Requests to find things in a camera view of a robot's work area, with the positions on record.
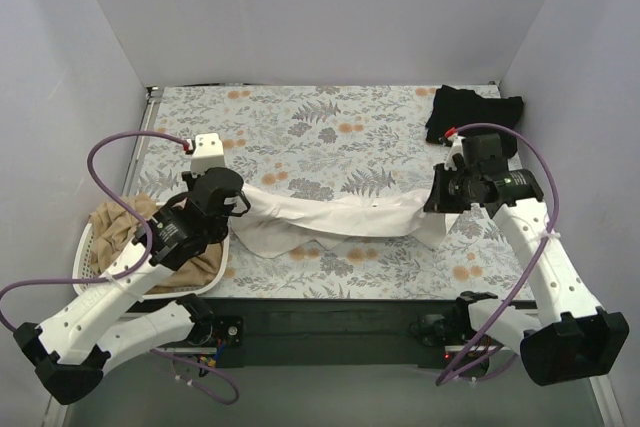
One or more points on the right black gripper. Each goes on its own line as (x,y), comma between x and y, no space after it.
(439,189)

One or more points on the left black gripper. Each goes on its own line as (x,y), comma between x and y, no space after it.
(232,203)

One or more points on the white t shirt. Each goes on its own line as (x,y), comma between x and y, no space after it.
(277,224)

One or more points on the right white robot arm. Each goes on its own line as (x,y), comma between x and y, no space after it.
(550,319)

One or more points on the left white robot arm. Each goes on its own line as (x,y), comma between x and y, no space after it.
(73,350)

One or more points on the black folded t shirt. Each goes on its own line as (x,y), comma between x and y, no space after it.
(458,107)

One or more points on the floral table cloth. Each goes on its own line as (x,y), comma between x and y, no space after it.
(324,143)

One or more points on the beige t shirt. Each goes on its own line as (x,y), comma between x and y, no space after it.
(113,227)

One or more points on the white laundry basket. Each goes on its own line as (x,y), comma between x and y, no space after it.
(82,268)

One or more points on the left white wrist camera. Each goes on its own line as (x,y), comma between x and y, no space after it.
(206,151)

